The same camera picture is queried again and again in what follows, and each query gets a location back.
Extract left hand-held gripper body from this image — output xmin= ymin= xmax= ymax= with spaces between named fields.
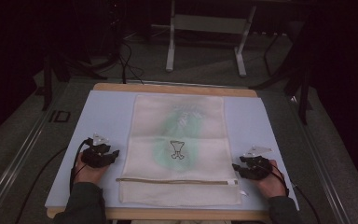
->
xmin=80 ymin=133 xmax=117 ymax=169

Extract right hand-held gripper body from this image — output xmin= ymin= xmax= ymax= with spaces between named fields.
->
xmin=240 ymin=145 xmax=274 ymax=181

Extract person's left hand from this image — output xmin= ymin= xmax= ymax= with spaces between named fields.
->
xmin=73 ymin=152 xmax=110 ymax=187

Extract person's right hand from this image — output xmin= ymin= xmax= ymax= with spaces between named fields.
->
xmin=251 ymin=160 xmax=288 ymax=200

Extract light blue mat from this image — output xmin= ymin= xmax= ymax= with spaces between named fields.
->
xmin=44 ymin=90 xmax=300 ymax=212

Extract green garment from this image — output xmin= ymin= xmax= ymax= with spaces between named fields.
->
xmin=152 ymin=105 xmax=203 ymax=172

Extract white mesh laundry bag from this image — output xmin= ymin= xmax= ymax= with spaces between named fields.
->
xmin=115 ymin=94 xmax=243 ymax=207

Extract black metal stand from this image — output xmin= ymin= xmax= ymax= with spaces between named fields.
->
xmin=250 ymin=18 xmax=313 ymax=126
xmin=34 ymin=46 xmax=119 ymax=112

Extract white metal stand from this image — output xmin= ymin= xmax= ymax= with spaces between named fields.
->
xmin=165 ymin=0 xmax=258 ymax=78

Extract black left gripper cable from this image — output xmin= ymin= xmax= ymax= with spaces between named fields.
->
xmin=14 ymin=137 xmax=93 ymax=224

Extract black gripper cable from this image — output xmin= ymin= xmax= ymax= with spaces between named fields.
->
xmin=260 ymin=163 xmax=323 ymax=224
xmin=14 ymin=137 xmax=93 ymax=224

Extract black rectangular floor frame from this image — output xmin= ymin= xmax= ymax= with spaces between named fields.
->
xmin=48 ymin=109 xmax=72 ymax=123

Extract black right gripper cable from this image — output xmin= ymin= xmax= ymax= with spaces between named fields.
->
xmin=260 ymin=163 xmax=323 ymax=224

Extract metal floor rail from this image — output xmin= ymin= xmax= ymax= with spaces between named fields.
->
xmin=288 ymin=94 xmax=352 ymax=224
xmin=0 ymin=92 xmax=63 ymax=222

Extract black floor cables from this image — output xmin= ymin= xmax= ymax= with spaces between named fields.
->
xmin=117 ymin=40 xmax=145 ymax=86

